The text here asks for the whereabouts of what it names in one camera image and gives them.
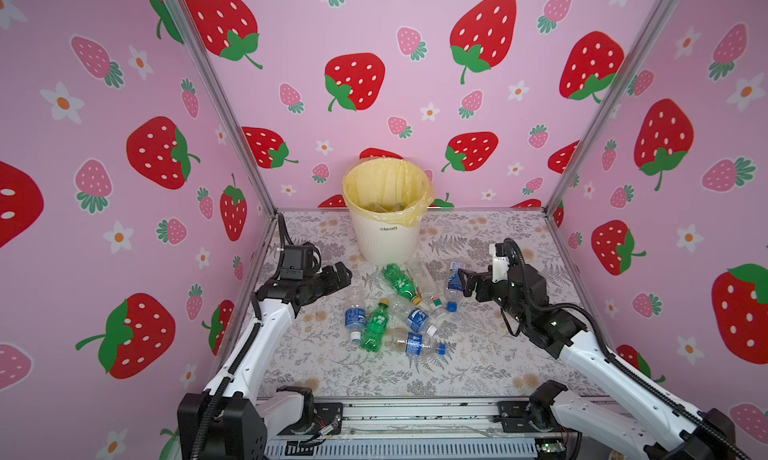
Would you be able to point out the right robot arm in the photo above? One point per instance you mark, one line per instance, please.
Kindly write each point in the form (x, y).
(655, 425)

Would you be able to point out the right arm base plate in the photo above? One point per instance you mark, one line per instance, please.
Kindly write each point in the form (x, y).
(526, 417)

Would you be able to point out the clear bottle blue cap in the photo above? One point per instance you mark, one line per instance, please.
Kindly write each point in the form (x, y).
(413, 344)

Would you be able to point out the white plastic waste bin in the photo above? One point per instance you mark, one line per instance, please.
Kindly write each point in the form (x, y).
(386, 236)

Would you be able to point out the aluminium corner post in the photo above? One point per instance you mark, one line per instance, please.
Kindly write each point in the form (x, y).
(223, 30)
(657, 19)

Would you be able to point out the green bottle yellow cap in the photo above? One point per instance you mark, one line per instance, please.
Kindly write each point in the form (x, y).
(376, 327)

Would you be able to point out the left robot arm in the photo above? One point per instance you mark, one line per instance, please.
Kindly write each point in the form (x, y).
(226, 420)

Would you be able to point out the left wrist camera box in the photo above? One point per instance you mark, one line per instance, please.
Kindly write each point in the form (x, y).
(299, 262)

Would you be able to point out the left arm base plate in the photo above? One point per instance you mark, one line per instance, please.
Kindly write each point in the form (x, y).
(324, 414)

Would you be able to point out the green bottle near bin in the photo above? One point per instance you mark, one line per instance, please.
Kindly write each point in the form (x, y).
(401, 283)

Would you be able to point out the yellow bin liner bag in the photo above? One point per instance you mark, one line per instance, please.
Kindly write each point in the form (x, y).
(391, 191)

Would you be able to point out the right aluminium corner post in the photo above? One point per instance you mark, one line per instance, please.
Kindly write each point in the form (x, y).
(657, 19)

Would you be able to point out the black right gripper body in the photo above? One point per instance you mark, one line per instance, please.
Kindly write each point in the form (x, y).
(498, 293)

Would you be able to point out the left aluminium corner post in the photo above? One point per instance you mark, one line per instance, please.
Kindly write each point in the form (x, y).
(223, 30)

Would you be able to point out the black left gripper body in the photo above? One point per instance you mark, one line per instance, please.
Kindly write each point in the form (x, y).
(323, 283)

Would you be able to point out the clear bottle blue label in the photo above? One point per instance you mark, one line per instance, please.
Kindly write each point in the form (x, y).
(355, 314)
(414, 317)

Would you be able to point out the square bottle blue artesian label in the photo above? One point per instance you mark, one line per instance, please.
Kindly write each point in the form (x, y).
(453, 288)

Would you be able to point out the clear bottle orange flower label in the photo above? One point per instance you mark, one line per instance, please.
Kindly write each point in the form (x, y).
(428, 289)

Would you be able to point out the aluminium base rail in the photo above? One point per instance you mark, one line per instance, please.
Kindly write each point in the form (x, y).
(423, 428)

